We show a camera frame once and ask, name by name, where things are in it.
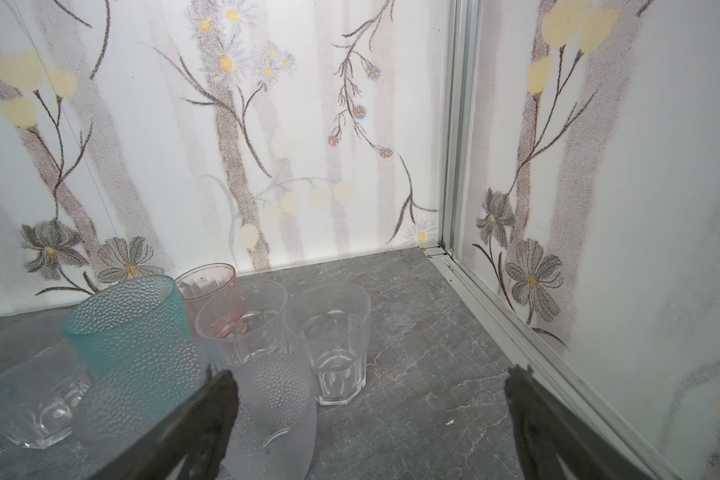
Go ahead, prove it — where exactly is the pink plastic cup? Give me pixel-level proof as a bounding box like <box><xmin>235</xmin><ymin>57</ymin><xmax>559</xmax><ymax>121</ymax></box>
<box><xmin>175</xmin><ymin>262</ymin><xmax>237</xmax><ymax>338</ymax></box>

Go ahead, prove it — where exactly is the clear faceted glass tumbler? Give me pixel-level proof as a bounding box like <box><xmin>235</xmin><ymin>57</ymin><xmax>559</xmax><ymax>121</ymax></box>
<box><xmin>283</xmin><ymin>281</ymin><xmax>372</xmax><ymax>406</ymax></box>

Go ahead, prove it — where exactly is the frosted textured plastic cup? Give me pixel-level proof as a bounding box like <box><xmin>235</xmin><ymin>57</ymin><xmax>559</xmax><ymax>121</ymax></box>
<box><xmin>72</xmin><ymin>343</ymin><xmax>316</xmax><ymax>479</ymax></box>

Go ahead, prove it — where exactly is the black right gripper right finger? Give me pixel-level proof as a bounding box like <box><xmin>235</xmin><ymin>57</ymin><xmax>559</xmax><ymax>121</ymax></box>
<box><xmin>504</xmin><ymin>365</ymin><xmax>648</xmax><ymax>479</ymax></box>

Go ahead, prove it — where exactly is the teal textured plastic cup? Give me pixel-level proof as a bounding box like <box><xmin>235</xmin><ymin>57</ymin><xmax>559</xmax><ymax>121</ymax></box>
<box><xmin>62</xmin><ymin>275</ymin><xmax>192</xmax><ymax>380</ymax></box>

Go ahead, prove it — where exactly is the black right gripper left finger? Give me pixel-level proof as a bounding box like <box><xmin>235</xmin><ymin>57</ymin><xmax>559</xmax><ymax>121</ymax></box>
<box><xmin>93</xmin><ymin>370</ymin><xmax>240</xmax><ymax>479</ymax></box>

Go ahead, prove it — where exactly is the aluminium corner post right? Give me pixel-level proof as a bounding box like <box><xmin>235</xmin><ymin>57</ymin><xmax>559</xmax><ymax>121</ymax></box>
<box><xmin>439</xmin><ymin>0</ymin><xmax>481</xmax><ymax>257</ymax></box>

